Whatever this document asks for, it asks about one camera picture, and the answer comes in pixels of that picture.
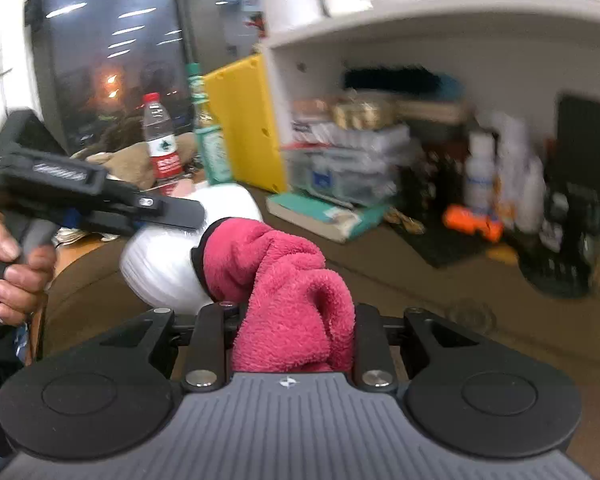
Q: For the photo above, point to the orange tool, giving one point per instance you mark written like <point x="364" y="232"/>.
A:
<point x="472" y="224"/>

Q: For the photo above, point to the teal book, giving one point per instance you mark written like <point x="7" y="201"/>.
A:
<point x="325" y="215"/>

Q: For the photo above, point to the clear plastic storage box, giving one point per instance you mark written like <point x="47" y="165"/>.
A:
<point x="350" y="160"/>

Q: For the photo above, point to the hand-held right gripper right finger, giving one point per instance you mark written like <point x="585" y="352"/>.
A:
<point x="372" y="340"/>

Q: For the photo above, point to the white bottle with blue label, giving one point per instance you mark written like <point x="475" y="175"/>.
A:
<point x="480" y="170"/>

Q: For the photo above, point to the gold round tin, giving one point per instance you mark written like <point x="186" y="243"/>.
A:
<point x="362" y="110"/>

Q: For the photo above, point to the white bowl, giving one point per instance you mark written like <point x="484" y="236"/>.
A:
<point x="165" y="265"/>

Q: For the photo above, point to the green label glass bottle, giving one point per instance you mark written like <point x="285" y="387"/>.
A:
<point x="211" y="150"/>

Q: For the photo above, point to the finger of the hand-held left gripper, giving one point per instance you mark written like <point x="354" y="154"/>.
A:
<point x="105" y="222"/>
<point x="170" y="210"/>

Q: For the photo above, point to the person's left hand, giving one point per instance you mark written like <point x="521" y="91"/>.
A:
<point x="15" y="285"/>

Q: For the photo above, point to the red label water bottle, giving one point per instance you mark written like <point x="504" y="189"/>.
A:
<point x="161" y="145"/>

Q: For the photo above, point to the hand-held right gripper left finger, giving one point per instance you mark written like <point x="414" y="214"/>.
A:
<point x="215" y="330"/>

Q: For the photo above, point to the small white bottle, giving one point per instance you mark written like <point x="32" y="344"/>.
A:
<point x="532" y="195"/>

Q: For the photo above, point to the brown cloth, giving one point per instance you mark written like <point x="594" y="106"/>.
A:
<point x="125" y="160"/>

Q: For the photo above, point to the red fleece cloth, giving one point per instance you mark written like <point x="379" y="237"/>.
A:
<point x="290" y="300"/>

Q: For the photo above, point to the yellow plastic box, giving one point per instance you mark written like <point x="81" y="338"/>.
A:
<point x="245" y="125"/>

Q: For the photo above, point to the white jar with orange lid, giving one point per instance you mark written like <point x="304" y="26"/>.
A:
<point x="292" y="2"/>

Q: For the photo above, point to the white shelf unit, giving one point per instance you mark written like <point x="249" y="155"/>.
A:
<point x="430" y="20"/>

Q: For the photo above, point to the dark tube rack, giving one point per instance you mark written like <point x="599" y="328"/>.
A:
<point x="440" y="175"/>

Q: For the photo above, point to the tall white bottle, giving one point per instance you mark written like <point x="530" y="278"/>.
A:
<point x="512" y="145"/>

